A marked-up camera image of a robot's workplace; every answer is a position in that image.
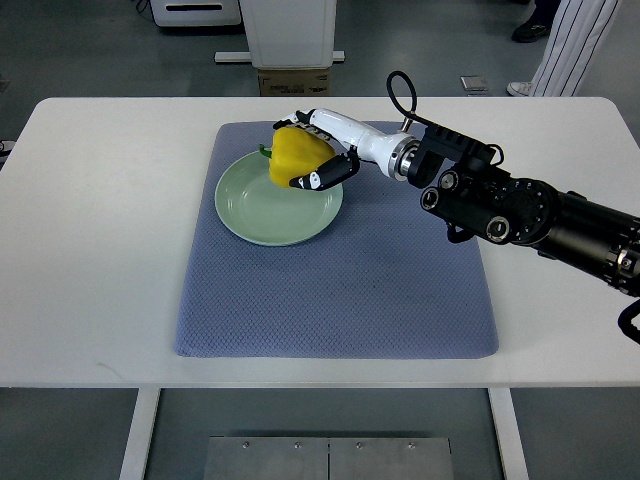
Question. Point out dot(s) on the white table leg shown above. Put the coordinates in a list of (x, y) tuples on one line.
[(140, 434), (508, 435)]

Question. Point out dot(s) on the white sneaker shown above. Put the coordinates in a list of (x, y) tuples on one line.
[(519, 89)]

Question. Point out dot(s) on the striped white trousers leg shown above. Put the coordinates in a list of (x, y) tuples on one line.
[(578, 32)]

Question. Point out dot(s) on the white machine with slot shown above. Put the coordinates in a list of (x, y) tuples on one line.
[(177, 14)]

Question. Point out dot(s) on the light green plate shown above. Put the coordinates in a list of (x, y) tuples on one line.
[(253, 208)]

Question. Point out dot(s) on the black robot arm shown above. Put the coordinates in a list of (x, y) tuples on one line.
[(463, 184)]

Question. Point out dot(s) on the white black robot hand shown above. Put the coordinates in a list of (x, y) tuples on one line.
[(354, 142)]

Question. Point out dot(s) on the metal base plate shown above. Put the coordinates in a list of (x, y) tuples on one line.
[(328, 458)]

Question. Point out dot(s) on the blue quilted mat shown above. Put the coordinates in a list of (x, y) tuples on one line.
[(382, 281)]

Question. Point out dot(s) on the grey floor socket plate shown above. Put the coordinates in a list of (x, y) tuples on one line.
[(474, 83)]

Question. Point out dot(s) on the cardboard box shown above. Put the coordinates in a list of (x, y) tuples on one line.
[(295, 82)]

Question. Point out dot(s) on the white left table leg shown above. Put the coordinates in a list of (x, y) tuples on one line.
[(140, 434)]

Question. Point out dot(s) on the black shoe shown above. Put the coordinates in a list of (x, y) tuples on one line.
[(529, 32)]

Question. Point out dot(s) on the yellow bell pepper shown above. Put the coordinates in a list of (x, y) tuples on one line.
[(295, 153)]

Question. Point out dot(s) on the white pedestal stand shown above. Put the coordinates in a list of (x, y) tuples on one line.
[(287, 35)]

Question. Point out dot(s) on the white right table leg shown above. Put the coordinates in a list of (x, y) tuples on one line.
[(508, 435)]

